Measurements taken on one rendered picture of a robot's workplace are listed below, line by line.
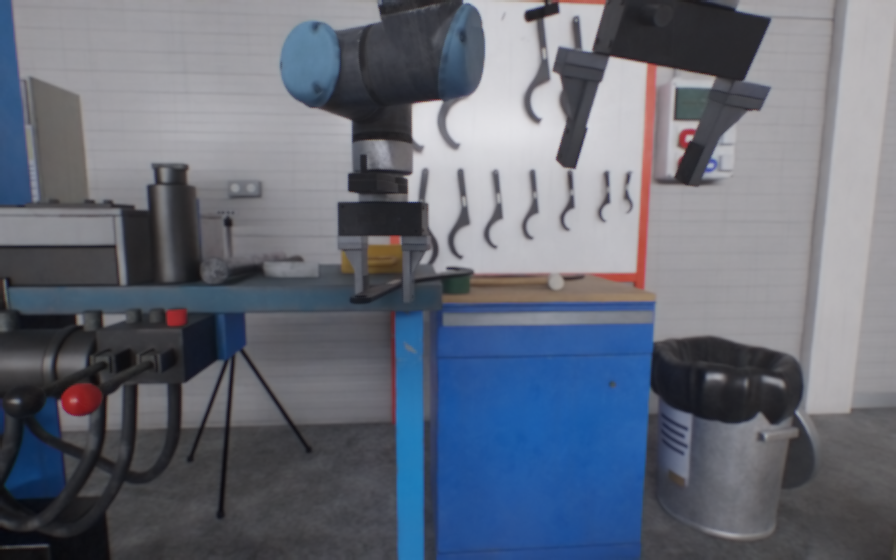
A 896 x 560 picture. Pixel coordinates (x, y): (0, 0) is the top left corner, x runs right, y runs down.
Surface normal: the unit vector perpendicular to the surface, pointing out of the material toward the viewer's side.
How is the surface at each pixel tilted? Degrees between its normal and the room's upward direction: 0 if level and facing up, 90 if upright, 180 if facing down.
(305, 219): 90
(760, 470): 93
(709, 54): 113
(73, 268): 90
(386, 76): 123
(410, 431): 90
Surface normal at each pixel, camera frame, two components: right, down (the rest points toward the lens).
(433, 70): -0.31, 0.70
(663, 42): 0.08, 0.51
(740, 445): -0.26, 0.17
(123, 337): 0.07, 0.12
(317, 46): -0.47, 0.11
